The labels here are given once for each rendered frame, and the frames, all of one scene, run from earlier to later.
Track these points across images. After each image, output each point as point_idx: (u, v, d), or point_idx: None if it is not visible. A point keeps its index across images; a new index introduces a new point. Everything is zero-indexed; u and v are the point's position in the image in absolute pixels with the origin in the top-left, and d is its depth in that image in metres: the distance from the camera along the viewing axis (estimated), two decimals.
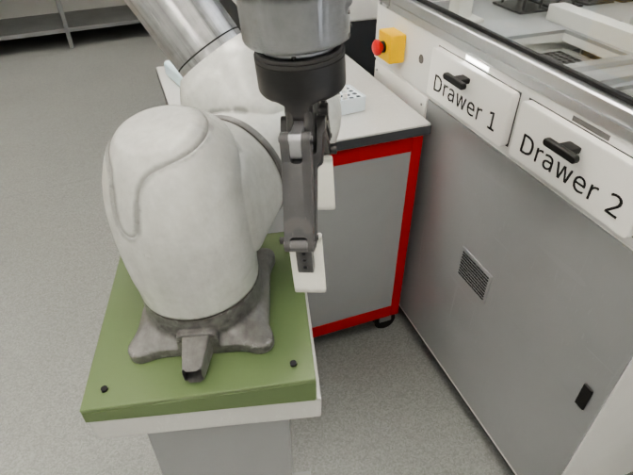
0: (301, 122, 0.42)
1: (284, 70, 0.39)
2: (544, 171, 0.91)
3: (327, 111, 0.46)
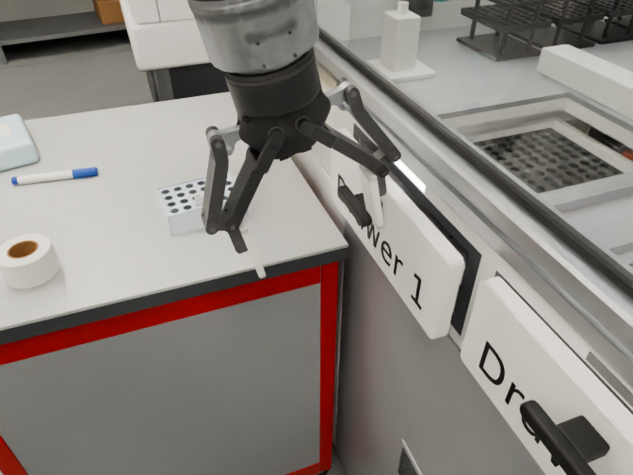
0: (242, 127, 0.43)
1: (224, 74, 0.41)
2: (527, 433, 0.43)
3: (299, 129, 0.43)
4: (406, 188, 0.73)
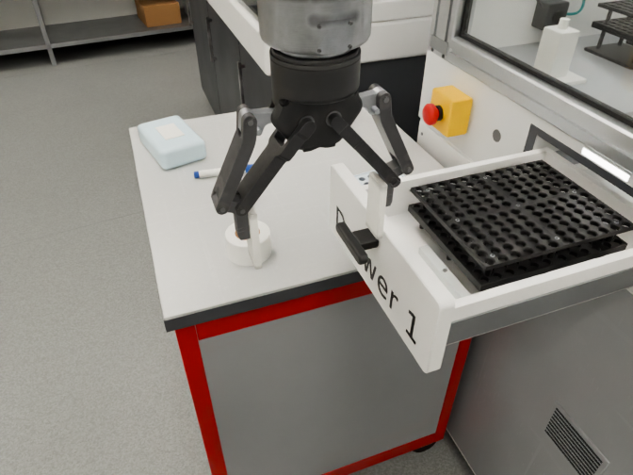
0: (275, 110, 0.43)
1: (269, 55, 0.41)
2: None
3: (331, 122, 0.44)
4: (402, 218, 0.76)
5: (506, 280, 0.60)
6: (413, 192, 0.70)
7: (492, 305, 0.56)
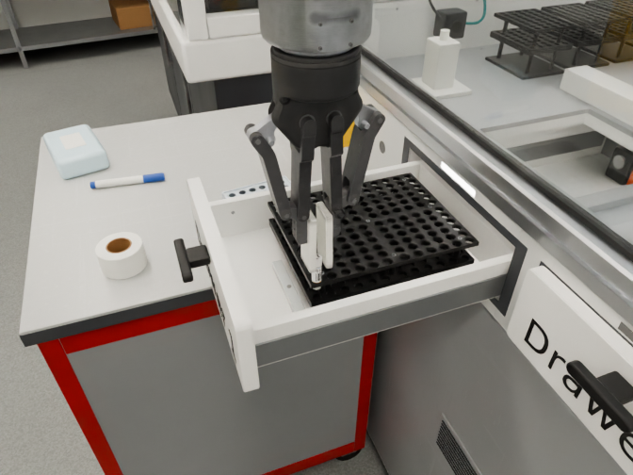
0: (274, 115, 0.44)
1: (270, 54, 0.41)
2: (567, 390, 0.54)
3: (332, 118, 0.44)
4: (268, 231, 0.75)
5: (339, 297, 0.60)
6: (269, 206, 0.70)
7: (311, 324, 0.55)
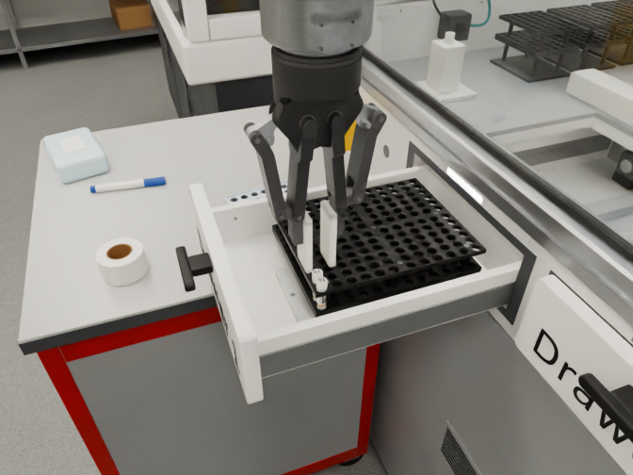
0: (274, 115, 0.44)
1: (271, 54, 0.41)
2: (577, 402, 0.53)
3: (332, 118, 0.44)
4: (272, 237, 0.74)
5: (345, 306, 0.59)
6: (272, 213, 0.68)
7: (316, 335, 0.54)
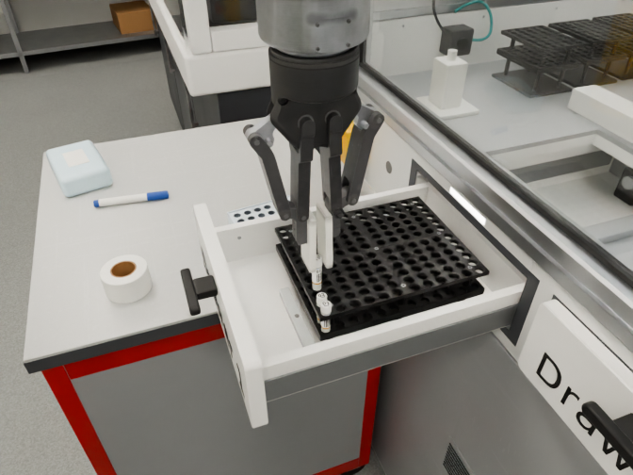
0: (272, 116, 0.44)
1: (268, 55, 0.41)
2: (580, 427, 0.53)
3: (331, 118, 0.44)
4: (275, 255, 0.74)
5: (348, 329, 0.59)
6: (276, 233, 0.69)
7: (320, 359, 0.54)
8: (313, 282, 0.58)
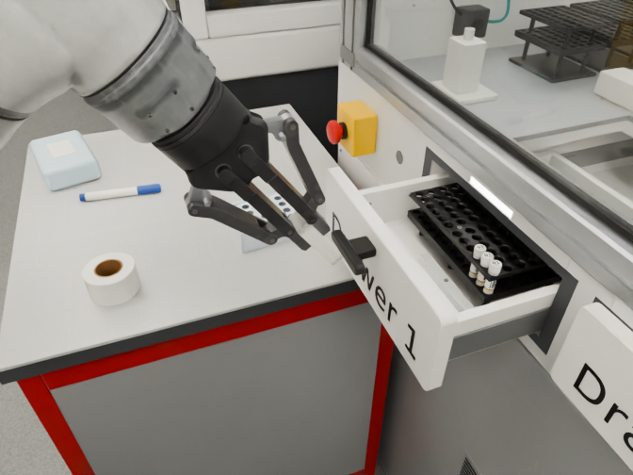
0: (193, 181, 0.45)
1: None
2: (628, 450, 0.46)
3: (240, 156, 0.43)
4: (401, 223, 0.72)
5: (511, 291, 0.57)
6: (413, 197, 0.67)
7: (496, 319, 0.52)
8: (471, 271, 0.58)
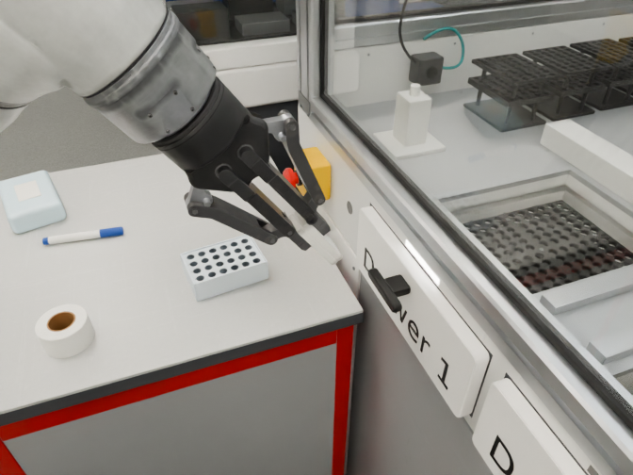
0: (194, 181, 0.45)
1: None
2: None
3: (240, 156, 0.43)
4: None
5: None
6: None
7: None
8: None
